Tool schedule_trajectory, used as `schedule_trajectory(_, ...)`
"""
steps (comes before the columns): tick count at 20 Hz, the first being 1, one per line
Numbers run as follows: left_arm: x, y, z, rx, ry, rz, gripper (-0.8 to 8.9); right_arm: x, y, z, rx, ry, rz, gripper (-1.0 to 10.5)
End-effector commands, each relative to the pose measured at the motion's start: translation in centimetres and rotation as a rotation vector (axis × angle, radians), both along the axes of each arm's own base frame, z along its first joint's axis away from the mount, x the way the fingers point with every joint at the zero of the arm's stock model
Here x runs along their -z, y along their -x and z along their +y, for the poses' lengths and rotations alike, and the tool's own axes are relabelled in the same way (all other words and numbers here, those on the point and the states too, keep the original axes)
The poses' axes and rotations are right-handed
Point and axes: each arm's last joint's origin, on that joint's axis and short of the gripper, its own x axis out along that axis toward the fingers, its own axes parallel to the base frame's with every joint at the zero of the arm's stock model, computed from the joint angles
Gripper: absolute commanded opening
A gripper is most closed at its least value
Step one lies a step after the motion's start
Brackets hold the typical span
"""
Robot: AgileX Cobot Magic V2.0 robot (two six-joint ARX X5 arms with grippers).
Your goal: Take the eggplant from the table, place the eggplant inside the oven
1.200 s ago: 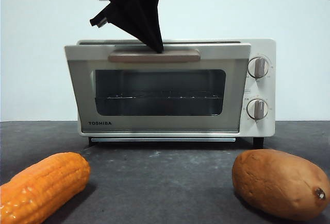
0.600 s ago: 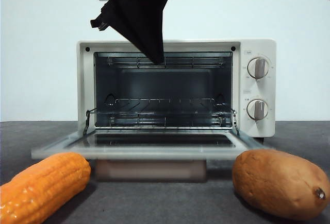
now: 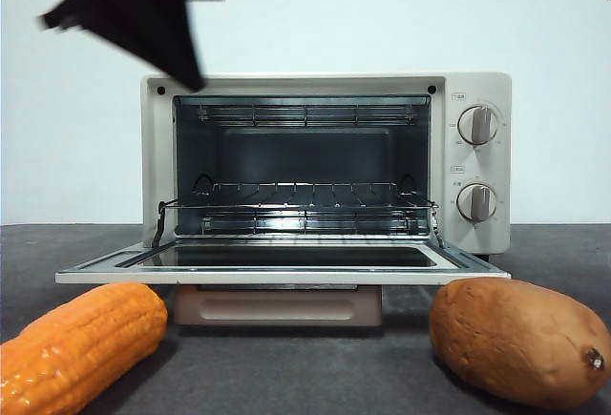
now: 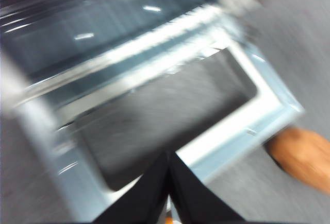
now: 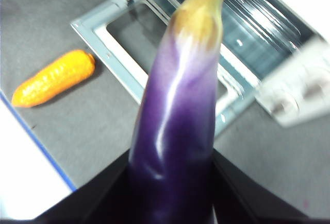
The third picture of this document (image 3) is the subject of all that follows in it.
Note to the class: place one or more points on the brown sweet potato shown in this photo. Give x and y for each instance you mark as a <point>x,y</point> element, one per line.
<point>511,338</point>

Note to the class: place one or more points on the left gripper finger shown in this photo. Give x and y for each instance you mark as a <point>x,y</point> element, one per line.
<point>69,16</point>
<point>157,24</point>

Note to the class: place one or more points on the cream Toshiba toaster oven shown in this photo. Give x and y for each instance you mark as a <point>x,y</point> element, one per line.
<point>503,172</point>

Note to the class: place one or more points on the cream oven knob beige grip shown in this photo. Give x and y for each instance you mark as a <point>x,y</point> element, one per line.
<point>478,125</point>
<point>477,202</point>

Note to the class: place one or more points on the orange corn cob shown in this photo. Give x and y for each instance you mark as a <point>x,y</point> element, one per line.
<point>81,338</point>

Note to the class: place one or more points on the oven heating element guard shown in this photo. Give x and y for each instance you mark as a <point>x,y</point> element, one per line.
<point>305,224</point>
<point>305,116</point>

